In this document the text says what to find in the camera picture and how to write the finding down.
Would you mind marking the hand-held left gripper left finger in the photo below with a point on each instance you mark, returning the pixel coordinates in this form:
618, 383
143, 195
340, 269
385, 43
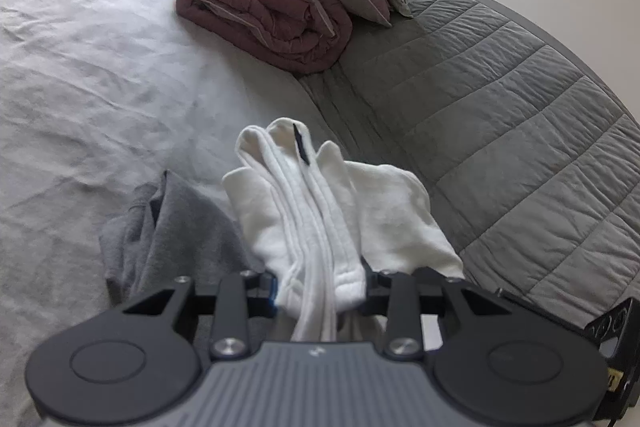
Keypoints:
265, 302

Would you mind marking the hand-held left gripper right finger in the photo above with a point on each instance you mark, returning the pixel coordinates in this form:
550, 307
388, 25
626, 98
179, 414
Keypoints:
375, 302

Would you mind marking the white T-shirt yellow print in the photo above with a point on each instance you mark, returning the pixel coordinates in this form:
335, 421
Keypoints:
310, 217

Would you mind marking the grey folded clothes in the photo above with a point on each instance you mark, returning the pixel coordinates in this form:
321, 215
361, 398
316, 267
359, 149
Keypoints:
175, 232

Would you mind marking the pink rolled quilt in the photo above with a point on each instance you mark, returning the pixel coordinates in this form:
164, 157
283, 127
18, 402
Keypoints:
260, 7

